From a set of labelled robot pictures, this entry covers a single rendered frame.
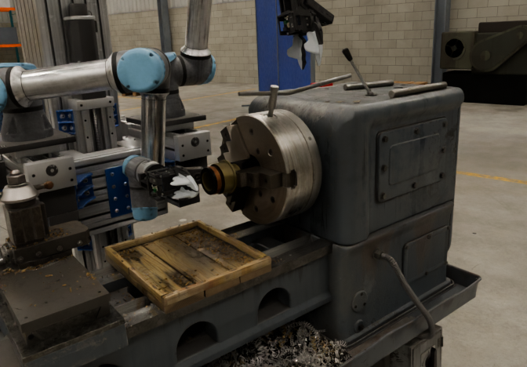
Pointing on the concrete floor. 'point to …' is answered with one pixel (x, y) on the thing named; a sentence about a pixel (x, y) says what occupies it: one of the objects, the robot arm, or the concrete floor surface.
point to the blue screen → (278, 42)
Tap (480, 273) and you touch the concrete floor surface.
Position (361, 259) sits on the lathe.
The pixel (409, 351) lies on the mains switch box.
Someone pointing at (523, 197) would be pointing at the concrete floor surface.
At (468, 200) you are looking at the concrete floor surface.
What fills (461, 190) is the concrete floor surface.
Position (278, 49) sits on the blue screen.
